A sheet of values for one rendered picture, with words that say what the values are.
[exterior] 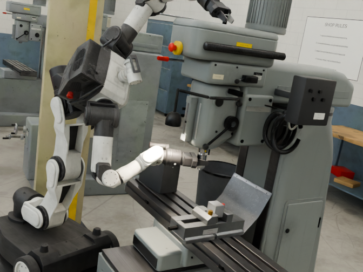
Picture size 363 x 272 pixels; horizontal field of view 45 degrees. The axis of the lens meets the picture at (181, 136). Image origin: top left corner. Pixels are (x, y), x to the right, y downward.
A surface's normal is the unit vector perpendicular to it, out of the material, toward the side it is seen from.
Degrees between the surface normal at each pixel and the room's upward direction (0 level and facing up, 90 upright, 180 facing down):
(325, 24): 90
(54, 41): 90
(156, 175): 90
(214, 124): 90
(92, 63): 59
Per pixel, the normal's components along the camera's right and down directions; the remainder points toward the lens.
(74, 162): 0.77, 0.11
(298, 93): -0.84, 0.00
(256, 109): 0.51, 0.28
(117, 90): 0.72, -0.28
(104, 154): 0.44, -0.01
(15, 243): 0.15, -0.96
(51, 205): -0.64, 0.08
